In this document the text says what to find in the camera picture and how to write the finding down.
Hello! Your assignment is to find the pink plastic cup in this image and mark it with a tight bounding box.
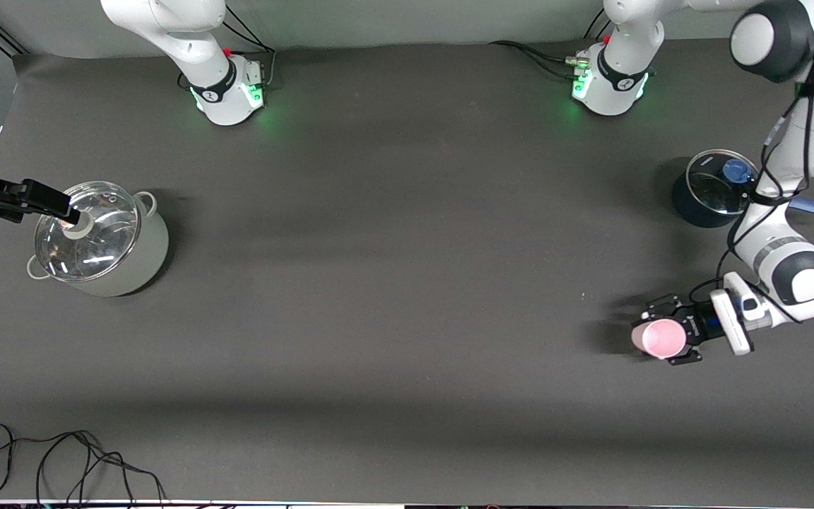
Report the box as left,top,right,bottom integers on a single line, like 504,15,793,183
631,318,687,360

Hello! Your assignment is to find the glass lid with beige knob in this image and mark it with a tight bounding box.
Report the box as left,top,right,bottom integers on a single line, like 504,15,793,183
34,182,141,282

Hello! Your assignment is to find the dark blue saucepan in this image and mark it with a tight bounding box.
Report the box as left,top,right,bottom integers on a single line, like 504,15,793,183
672,150,814,228

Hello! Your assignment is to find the grey-green stock pot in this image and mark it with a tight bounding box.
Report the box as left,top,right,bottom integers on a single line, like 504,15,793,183
27,182,170,298

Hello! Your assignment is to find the glass lid with blue knob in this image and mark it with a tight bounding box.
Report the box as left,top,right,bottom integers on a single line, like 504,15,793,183
686,149,762,215

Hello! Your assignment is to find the dark grey table mat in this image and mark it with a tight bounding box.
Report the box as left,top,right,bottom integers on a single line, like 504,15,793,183
0,25,814,504

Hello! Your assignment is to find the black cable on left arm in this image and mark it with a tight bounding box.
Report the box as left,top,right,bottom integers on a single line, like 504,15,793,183
690,0,814,315

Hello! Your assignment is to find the black diagonal frame rail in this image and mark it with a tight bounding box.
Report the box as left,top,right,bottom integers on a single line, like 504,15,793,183
0,11,26,56

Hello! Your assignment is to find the black right arm base cable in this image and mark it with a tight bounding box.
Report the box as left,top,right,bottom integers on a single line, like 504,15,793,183
222,4,277,89

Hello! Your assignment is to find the thin black loose cable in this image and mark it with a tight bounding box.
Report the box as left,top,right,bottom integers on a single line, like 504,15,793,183
34,430,167,506
0,423,97,504

